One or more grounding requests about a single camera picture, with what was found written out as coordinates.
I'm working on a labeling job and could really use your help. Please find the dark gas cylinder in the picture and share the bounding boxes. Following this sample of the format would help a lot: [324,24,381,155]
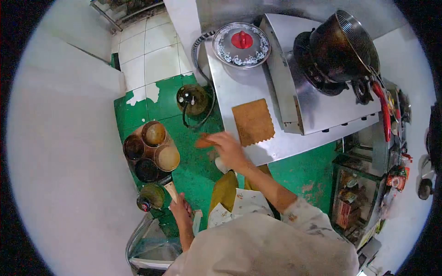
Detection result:
[176,84,210,117]

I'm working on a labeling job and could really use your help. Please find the cluttered kitchen shelf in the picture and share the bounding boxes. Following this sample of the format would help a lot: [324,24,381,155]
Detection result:
[329,81,413,250]

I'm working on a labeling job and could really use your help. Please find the person's left fingers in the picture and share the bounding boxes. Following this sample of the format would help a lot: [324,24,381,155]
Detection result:
[169,193,192,215]

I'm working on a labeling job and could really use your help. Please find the orange scrub pad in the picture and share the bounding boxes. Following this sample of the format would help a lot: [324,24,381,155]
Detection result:
[195,133,215,149]

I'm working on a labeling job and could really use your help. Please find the glass lid with red knob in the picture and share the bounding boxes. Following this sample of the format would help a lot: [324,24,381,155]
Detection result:
[212,22,272,70]

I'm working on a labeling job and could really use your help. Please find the clear plastic bin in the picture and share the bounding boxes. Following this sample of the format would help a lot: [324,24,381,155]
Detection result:
[125,211,183,276]

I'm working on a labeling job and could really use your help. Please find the wire strainer with red handle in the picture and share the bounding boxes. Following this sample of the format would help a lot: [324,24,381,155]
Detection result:
[334,9,393,143]

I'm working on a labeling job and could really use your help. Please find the black wok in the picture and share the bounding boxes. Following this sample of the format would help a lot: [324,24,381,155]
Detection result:
[308,13,380,83]

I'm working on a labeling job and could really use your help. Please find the white flat stick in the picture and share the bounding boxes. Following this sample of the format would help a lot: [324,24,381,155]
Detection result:
[192,209,204,236]

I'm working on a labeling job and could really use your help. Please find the grey gas hose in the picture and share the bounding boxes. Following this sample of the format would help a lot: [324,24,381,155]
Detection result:
[182,30,217,130]

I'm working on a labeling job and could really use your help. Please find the dark bottle with red label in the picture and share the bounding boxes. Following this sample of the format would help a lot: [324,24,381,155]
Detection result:
[137,184,166,213]

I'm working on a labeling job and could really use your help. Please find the brown zigzag-edged cloth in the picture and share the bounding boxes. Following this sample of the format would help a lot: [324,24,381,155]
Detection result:
[232,98,276,147]

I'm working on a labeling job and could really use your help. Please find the person's left hand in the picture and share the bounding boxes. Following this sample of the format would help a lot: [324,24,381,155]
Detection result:
[169,193,194,225]

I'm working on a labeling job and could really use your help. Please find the four-well pan with wooden handle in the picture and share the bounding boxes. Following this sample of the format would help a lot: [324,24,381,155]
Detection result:
[122,120,181,204]

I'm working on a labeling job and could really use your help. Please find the person's right hand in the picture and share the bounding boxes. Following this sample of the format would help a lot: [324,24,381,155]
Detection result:
[206,131,252,174]

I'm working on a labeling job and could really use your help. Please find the person's body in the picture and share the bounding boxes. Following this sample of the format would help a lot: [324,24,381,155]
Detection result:
[163,188,360,276]

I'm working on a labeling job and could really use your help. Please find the steel gas stove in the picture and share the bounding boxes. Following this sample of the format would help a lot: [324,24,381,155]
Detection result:
[259,13,384,136]

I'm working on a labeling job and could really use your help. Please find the person's legs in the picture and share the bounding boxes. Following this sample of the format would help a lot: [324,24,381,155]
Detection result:
[206,157,274,229]

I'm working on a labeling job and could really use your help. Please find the person's right fingers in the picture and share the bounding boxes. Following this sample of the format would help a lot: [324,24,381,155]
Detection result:
[206,131,233,150]

